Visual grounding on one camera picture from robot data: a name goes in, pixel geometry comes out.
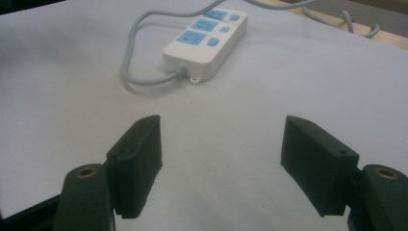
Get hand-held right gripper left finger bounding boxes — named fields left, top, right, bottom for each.
left=105, top=115, right=164, bottom=219

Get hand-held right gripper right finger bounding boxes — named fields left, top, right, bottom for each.
left=279, top=115, right=361, bottom=218

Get white power strip blue sockets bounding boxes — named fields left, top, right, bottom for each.
left=162, top=7, right=249, bottom=86

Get grey power strip cable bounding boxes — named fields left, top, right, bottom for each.
left=119, top=0, right=381, bottom=88

